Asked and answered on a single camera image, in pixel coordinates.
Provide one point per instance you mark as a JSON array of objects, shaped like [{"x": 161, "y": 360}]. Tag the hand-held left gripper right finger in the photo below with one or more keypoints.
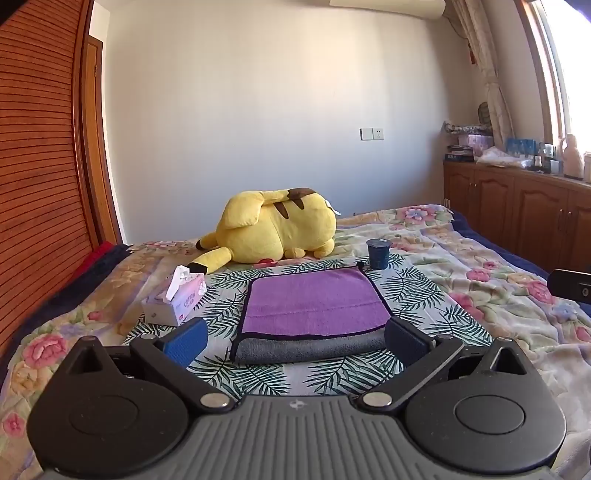
[{"x": 401, "y": 341}]

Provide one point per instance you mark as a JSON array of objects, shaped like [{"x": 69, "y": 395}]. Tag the pink and white tissue box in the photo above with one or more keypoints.
[{"x": 184, "y": 302}]

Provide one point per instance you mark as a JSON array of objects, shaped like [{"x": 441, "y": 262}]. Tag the window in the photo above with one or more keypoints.
[{"x": 563, "y": 69}]

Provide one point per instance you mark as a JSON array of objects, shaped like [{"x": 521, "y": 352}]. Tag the beige figurine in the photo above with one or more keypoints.
[{"x": 571, "y": 159}]

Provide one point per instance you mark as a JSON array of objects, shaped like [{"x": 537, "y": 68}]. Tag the leaf print cloth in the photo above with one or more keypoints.
[{"x": 415, "y": 295}]

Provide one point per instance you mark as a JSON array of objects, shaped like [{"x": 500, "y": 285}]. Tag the purple towel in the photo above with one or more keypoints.
[{"x": 314, "y": 300}]

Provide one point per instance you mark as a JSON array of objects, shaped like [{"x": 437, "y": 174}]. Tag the white plastic bag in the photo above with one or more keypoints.
[{"x": 498, "y": 157}]

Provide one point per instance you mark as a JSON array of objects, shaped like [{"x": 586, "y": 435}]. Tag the wooden cabinet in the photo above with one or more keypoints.
[{"x": 508, "y": 203}]

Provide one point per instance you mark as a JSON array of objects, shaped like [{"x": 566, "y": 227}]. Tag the grey towel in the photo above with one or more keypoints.
[{"x": 304, "y": 350}]

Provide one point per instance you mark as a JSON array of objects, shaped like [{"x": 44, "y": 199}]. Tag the stack of dark books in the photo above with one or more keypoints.
[{"x": 459, "y": 153}]

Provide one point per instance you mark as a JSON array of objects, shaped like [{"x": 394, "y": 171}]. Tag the purple storage box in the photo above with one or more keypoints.
[{"x": 475, "y": 141}]

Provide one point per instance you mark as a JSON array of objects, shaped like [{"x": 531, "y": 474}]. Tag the white wall socket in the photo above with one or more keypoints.
[{"x": 371, "y": 134}]

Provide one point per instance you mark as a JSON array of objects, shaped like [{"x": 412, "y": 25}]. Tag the white air conditioner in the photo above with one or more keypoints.
[{"x": 392, "y": 8}]

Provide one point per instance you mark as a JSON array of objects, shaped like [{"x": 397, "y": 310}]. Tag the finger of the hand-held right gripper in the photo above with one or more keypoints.
[{"x": 568, "y": 284}]

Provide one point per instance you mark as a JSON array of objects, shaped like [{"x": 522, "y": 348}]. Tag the white jar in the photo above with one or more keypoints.
[{"x": 587, "y": 167}]

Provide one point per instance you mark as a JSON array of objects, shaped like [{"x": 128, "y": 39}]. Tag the red cloth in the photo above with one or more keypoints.
[{"x": 94, "y": 258}]

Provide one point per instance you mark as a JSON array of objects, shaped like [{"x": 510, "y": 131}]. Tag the dark blue cup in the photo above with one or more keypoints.
[{"x": 378, "y": 256}]

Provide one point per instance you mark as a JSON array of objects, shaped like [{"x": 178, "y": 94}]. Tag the blue box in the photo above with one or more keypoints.
[{"x": 521, "y": 146}]

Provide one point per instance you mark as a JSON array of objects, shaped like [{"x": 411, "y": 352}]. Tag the yellow plush toy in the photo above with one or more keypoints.
[{"x": 277, "y": 226}]

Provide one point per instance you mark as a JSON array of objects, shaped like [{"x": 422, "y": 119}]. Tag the wooden door frame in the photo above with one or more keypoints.
[{"x": 99, "y": 161}]

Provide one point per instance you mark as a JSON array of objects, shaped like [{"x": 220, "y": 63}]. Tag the patterned beige curtain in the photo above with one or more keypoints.
[{"x": 489, "y": 69}]

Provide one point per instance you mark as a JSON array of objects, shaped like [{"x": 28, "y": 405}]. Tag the wooden slatted panel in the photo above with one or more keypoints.
[{"x": 37, "y": 161}]

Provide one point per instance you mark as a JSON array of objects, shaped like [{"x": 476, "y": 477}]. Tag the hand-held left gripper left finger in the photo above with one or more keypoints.
[{"x": 184, "y": 344}]

